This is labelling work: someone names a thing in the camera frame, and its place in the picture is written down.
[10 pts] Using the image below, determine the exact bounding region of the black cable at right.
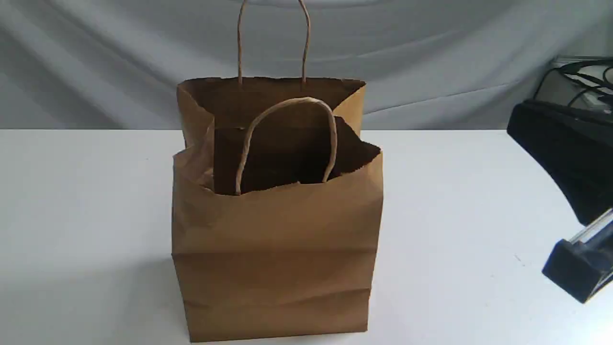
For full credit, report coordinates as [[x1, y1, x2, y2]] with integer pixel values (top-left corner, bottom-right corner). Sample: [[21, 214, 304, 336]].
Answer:
[[533, 58, 613, 108]]

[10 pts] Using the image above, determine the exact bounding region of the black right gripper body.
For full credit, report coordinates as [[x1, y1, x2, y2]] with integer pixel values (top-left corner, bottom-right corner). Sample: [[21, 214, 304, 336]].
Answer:
[[507, 100, 613, 304]]

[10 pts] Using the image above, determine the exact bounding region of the brown paper bag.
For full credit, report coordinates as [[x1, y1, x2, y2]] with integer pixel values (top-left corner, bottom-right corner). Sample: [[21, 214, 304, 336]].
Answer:
[[171, 0, 384, 344]]

